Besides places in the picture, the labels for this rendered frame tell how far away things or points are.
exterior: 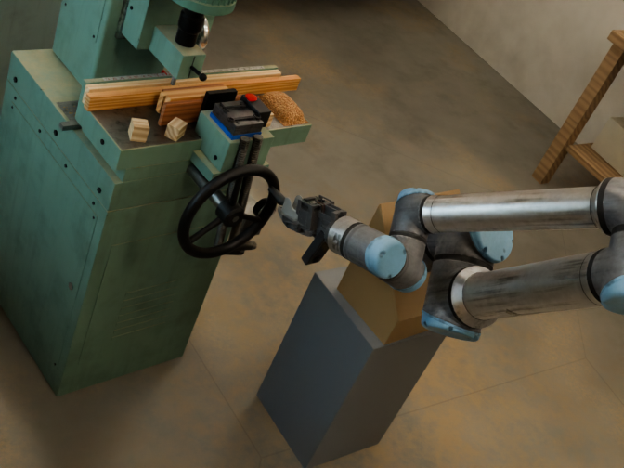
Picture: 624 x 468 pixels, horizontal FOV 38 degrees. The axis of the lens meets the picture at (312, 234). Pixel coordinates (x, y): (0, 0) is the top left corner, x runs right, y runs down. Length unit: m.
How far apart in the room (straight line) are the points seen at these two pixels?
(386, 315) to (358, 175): 1.76
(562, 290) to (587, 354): 1.99
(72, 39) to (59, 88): 0.14
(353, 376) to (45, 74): 1.16
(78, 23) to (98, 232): 0.56
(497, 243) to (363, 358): 0.50
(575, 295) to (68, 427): 1.49
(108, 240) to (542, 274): 1.07
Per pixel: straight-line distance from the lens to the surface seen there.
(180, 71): 2.25
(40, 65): 2.56
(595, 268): 1.80
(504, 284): 2.02
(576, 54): 5.41
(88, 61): 2.46
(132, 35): 2.34
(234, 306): 3.17
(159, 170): 2.24
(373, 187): 4.07
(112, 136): 2.17
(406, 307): 2.41
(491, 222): 1.97
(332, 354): 2.56
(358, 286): 2.47
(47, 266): 2.59
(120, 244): 2.36
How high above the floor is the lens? 2.12
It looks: 36 degrees down
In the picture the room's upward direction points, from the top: 25 degrees clockwise
